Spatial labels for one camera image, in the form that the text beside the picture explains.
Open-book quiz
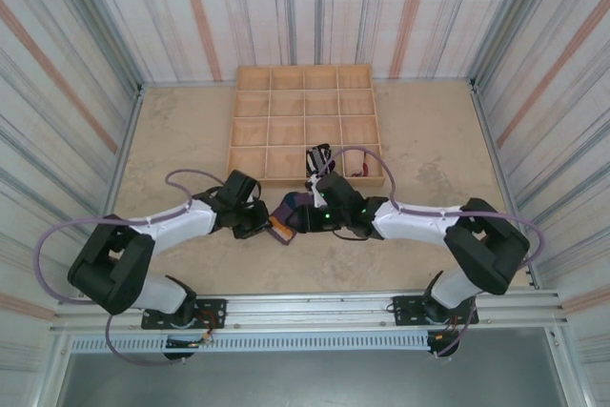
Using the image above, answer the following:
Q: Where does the purple blue orange sock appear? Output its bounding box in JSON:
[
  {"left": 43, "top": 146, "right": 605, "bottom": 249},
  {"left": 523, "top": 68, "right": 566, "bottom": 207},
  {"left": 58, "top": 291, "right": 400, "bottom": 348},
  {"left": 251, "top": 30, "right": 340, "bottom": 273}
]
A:
[{"left": 267, "top": 191, "right": 315, "bottom": 246}]

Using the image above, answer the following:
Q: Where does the beige sock with red toe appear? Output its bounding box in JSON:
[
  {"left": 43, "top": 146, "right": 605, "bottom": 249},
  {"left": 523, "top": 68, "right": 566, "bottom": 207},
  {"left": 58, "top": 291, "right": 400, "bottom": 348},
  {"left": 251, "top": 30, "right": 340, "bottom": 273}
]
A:
[{"left": 342, "top": 149, "right": 374, "bottom": 178}]

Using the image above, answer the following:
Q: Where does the black white striped sock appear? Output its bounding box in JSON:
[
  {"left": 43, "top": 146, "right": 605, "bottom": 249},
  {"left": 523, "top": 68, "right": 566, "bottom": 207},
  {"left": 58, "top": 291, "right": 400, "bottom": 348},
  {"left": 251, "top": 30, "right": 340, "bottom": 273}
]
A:
[{"left": 305, "top": 142, "right": 335, "bottom": 178}]

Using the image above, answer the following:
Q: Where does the wooden sixteen-compartment tray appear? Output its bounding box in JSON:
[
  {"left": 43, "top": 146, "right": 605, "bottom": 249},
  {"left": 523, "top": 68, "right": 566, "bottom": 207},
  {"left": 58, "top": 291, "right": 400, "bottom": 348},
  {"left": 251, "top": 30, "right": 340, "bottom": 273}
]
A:
[{"left": 223, "top": 65, "right": 386, "bottom": 189}]

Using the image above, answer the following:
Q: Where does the aluminium mounting rail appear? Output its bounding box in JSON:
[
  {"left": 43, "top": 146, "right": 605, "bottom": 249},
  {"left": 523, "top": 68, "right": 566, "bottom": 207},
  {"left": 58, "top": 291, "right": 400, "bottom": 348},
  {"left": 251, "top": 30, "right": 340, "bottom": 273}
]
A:
[{"left": 50, "top": 288, "right": 571, "bottom": 332}]

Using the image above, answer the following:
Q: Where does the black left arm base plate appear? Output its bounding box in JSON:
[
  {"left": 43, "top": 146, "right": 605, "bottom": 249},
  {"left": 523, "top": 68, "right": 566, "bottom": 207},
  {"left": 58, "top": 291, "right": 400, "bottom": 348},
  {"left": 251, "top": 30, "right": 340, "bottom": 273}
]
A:
[{"left": 141, "top": 298, "right": 228, "bottom": 331}]

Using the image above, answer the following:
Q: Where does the slotted grey cable duct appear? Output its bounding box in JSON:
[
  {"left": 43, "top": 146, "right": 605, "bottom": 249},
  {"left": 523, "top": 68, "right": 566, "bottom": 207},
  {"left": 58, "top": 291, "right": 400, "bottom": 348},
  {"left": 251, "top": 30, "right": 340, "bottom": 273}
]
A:
[{"left": 70, "top": 333, "right": 430, "bottom": 355}]

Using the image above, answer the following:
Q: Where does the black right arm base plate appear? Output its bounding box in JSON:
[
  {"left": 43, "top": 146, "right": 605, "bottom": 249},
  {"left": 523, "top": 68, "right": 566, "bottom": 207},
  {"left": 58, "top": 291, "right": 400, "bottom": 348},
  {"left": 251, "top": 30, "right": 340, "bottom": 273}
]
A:
[{"left": 391, "top": 295, "right": 479, "bottom": 327}]

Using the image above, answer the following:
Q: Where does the aluminium enclosure frame post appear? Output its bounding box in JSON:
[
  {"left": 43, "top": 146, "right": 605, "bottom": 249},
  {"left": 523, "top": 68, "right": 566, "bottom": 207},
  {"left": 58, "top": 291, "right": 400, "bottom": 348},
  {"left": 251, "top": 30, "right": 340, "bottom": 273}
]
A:
[
  {"left": 78, "top": 85, "right": 145, "bottom": 296},
  {"left": 469, "top": 77, "right": 542, "bottom": 290}
]

